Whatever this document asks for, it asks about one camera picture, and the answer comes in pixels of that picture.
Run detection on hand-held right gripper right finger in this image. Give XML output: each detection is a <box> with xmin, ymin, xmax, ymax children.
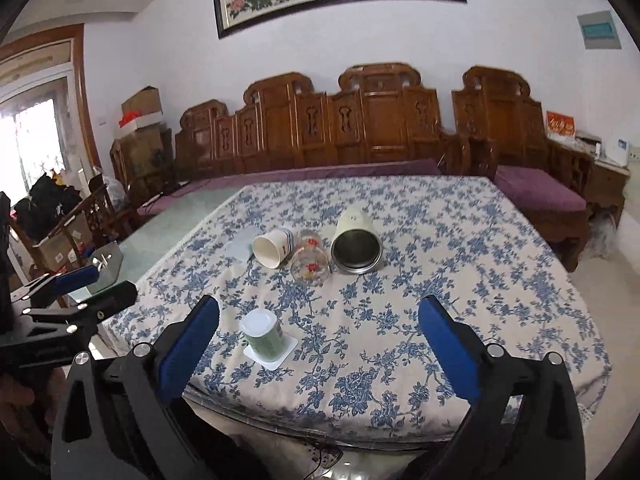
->
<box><xmin>400</xmin><ymin>294</ymin><xmax>587</xmax><ymax>480</ymax></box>

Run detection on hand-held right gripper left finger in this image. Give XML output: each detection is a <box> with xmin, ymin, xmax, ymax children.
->
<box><xmin>50</xmin><ymin>294</ymin><xmax>221</xmax><ymax>480</ymax></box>

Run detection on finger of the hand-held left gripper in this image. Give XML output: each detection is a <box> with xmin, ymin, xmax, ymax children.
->
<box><xmin>22</xmin><ymin>280</ymin><xmax>139</xmax><ymax>348</ymax></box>
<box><xmin>20</xmin><ymin>264</ymin><xmax>101</xmax><ymax>307</ymax></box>

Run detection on white paper cup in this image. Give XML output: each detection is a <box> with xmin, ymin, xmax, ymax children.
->
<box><xmin>251</xmin><ymin>227</ymin><xmax>296</xmax><ymax>268</ymax></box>

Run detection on white steel-lined cup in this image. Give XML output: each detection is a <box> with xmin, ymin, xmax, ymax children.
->
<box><xmin>330</xmin><ymin>205</ymin><xmax>383</xmax><ymax>276</ymax></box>

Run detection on flower print glass cup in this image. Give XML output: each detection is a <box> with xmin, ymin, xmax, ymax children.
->
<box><xmin>290</xmin><ymin>229</ymin><xmax>331</xmax><ymax>288</ymax></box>

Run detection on person's left hand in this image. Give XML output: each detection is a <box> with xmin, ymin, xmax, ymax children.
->
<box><xmin>0</xmin><ymin>367</ymin><xmax>65</xmax><ymax>461</ymax></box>

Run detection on open cardboard box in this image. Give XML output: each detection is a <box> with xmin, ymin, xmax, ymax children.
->
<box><xmin>31</xmin><ymin>214</ymin><xmax>95</xmax><ymax>272</ymax></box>

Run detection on wooden chair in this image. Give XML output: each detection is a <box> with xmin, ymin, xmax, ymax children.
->
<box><xmin>10</xmin><ymin>182</ymin><xmax>132</xmax><ymax>281</ymax></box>

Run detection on green mug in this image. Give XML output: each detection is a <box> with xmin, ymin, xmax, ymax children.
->
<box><xmin>239</xmin><ymin>309</ymin><xmax>287</xmax><ymax>362</ymax></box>

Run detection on black bags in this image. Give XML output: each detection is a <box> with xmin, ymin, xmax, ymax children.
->
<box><xmin>13</xmin><ymin>172</ymin><xmax>85</xmax><ymax>240</ymax></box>

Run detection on blue floral tablecloth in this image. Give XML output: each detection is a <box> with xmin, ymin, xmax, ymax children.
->
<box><xmin>102</xmin><ymin>175</ymin><xmax>614</xmax><ymax>445</ymax></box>

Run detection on white square coaster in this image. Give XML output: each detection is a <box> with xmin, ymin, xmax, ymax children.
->
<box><xmin>243</xmin><ymin>335</ymin><xmax>299</xmax><ymax>373</ymax></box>

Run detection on brown cardboard box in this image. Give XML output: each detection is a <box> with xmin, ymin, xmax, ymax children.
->
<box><xmin>117</xmin><ymin>124</ymin><xmax>174</xmax><ymax>183</ymax></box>

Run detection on white power strip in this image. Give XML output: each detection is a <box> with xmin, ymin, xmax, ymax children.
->
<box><xmin>306</xmin><ymin>446</ymin><xmax>346</xmax><ymax>475</ymax></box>

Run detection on square purple seat cushion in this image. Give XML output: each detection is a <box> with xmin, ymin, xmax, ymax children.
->
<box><xmin>493</xmin><ymin>165</ymin><xmax>587</xmax><ymax>214</ymax></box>

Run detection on clear plastic bag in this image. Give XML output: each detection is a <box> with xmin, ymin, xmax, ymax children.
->
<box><xmin>584</xmin><ymin>209</ymin><xmax>620</xmax><ymax>262</ymax></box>

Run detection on long purple seat cushion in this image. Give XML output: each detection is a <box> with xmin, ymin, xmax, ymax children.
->
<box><xmin>137</xmin><ymin>157</ymin><xmax>444</xmax><ymax>217</ymax></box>

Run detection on wooden side table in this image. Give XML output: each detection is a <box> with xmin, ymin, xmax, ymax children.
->
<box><xmin>589</xmin><ymin>154</ymin><xmax>632</xmax><ymax>227</ymax></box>

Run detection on carved wooden armchair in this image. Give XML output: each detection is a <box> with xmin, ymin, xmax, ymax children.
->
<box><xmin>450</xmin><ymin>65</ymin><xmax>597</xmax><ymax>274</ymax></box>

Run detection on carved wooden sofa bench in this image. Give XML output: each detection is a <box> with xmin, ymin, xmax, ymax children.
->
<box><xmin>172</xmin><ymin>62</ymin><xmax>473</xmax><ymax>196</ymax></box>

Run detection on grey printer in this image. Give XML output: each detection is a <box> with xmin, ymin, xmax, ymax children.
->
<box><xmin>574</xmin><ymin>131</ymin><xmax>604</xmax><ymax>159</ymax></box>

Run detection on red gift box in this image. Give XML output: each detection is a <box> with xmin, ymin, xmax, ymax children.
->
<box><xmin>545</xmin><ymin>110</ymin><xmax>576</xmax><ymax>140</ymax></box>

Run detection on white and blue box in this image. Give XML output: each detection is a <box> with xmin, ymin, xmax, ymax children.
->
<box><xmin>604</xmin><ymin>137</ymin><xmax>632</xmax><ymax>167</ymax></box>

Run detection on wooden door frame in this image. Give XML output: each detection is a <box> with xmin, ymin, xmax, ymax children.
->
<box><xmin>0</xmin><ymin>24</ymin><xmax>102</xmax><ymax>201</ymax></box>

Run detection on wall electrical panel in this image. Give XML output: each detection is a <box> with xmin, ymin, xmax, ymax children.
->
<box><xmin>576</xmin><ymin>10</ymin><xmax>623</xmax><ymax>51</ymax></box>

